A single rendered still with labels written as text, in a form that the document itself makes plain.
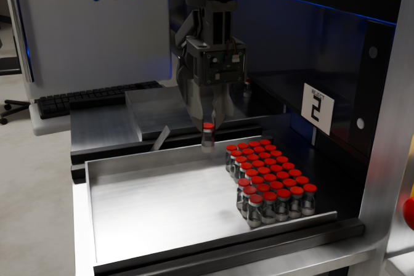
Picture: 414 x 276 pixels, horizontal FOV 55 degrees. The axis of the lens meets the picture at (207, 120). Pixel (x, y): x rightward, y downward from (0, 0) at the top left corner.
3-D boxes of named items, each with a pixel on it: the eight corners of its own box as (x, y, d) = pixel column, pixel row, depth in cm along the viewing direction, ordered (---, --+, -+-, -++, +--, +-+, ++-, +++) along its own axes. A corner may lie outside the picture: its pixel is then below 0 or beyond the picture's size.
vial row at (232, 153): (234, 164, 75) (235, 143, 73) (277, 223, 60) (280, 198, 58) (223, 166, 75) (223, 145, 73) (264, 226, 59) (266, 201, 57)
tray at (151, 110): (244, 90, 114) (245, 78, 112) (289, 126, 91) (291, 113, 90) (125, 103, 104) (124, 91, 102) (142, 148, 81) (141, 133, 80)
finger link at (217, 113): (223, 142, 60) (220, 85, 56) (211, 125, 65) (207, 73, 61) (243, 137, 61) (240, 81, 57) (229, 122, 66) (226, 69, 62)
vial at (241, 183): (246, 200, 65) (247, 177, 63) (251, 208, 63) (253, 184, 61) (233, 202, 64) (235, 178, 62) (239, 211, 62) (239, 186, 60)
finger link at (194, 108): (191, 145, 59) (196, 85, 55) (182, 129, 64) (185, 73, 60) (211, 143, 60) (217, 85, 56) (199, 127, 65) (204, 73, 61)
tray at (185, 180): (259, 150, 81) (260, 135, 79) (334, 231, 58) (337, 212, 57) (87, 178, 71) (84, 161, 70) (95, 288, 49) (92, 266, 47)
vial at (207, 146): (212, 146, 67) (212, 123, 65) (216, 152, 65) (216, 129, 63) (199, 148, 66) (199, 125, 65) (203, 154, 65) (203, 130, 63)
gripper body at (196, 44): (196, 92, 54) (194, -1, 49) (180, 73, 61) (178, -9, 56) (248, 85, 56) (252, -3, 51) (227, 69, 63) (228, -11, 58)
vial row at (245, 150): (245, 162, 76) (246, 142, 74) (291, 220, 60) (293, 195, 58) (234, 164, 75) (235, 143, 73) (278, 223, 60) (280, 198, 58)
